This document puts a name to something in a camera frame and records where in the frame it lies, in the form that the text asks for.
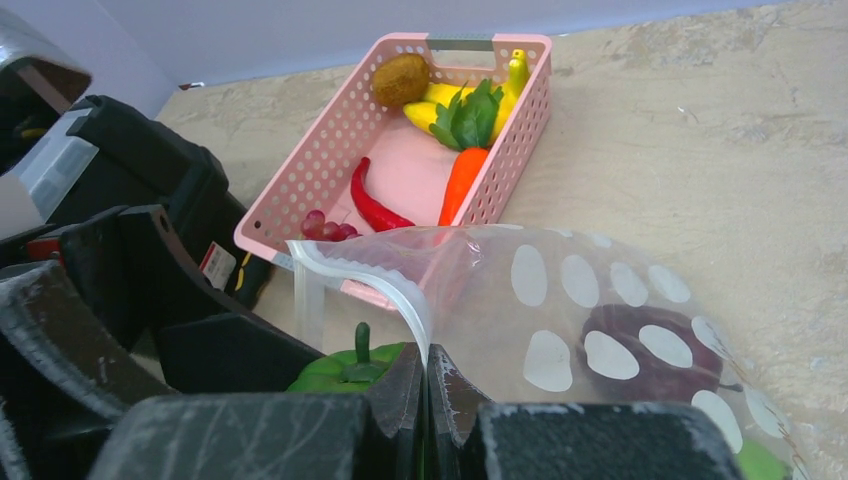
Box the dark red mangosteen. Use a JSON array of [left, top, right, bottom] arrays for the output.
[[577, 304, 743, 403]]

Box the clear dotted zip top bag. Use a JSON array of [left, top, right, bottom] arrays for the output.
[[288, 224, 809, 479]]

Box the green bell pepper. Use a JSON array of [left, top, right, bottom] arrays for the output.
[[286, 322, 406, 393]]

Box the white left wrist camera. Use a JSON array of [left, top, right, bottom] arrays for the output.
[[1, 8, 92, 239]]

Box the yellow banana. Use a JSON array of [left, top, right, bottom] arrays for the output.
[[488, 49, 530, 146]]

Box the purple grape bunch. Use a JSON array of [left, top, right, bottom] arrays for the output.
[[300, 210, 361, 242]]

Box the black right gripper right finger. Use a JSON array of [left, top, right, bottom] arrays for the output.
[[427, 345, 743, 479]]

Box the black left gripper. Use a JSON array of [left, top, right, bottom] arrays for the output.
[[1, 205, 323, 421]]

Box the red chili pepper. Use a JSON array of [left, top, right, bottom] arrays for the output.
[[350, 157, 415, 232]]

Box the black plastic toolbox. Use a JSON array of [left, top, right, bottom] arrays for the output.
[[49, 95, 271, 309]]

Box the brown kiwi fruit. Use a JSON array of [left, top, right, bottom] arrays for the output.
[[372, 53, 430, 107]]

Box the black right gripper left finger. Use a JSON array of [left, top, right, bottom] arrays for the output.
[[88, 343, 423, 479]]

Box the orange carrot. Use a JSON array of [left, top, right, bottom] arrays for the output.
[[438, 147, 489, 226]]

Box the pink perforated plastic basket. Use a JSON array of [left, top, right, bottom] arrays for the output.
[[234, 32, 552, 267]]

